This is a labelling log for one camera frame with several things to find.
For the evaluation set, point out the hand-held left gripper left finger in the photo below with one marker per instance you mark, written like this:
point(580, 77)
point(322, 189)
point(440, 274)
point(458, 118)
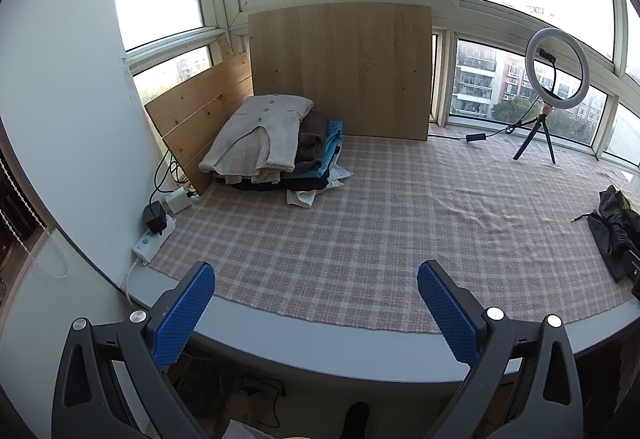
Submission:
point(182, 314)

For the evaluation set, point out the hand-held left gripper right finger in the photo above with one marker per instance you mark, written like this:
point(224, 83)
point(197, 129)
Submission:
point(447, 314)

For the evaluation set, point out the dark grey pants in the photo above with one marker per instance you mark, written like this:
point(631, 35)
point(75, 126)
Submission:
point(612, 239)

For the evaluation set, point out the white power strip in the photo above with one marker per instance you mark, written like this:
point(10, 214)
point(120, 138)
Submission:
point(145, 246)

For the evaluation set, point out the black power adapter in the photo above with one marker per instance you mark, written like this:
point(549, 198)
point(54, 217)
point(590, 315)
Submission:
point(155, 217)

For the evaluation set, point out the white charger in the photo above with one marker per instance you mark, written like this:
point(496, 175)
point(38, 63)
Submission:
point(178, 201)

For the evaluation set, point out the pink plaid blanket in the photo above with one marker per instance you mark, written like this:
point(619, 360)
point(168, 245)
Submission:
point(350, 244)

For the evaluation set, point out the person's dark shoe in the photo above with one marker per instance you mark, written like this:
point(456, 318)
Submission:
point(357, 419)

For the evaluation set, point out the wooden shelf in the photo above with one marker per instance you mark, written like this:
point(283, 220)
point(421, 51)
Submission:
point(27, 259)

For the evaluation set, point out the white folded garment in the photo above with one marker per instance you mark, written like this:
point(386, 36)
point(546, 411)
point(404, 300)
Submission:
point(300, 198)

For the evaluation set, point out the navy folded garment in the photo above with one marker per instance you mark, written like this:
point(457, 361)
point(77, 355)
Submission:
point(315, 179)

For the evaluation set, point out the cream knit cardigan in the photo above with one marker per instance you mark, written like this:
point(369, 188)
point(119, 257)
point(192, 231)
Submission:
point(255, 139)

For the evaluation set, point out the pine plank board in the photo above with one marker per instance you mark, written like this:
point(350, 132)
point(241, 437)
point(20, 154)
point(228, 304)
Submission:
point(200, 119)

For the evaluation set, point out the blue folded garment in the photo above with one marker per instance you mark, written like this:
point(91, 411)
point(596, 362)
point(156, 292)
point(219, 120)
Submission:
point(330, 144)

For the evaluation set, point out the brown folded garment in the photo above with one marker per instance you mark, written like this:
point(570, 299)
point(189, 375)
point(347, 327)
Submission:
point(312, 134)

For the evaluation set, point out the light wooden board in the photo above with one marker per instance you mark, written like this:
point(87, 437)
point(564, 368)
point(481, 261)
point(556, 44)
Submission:
point(345, 69)

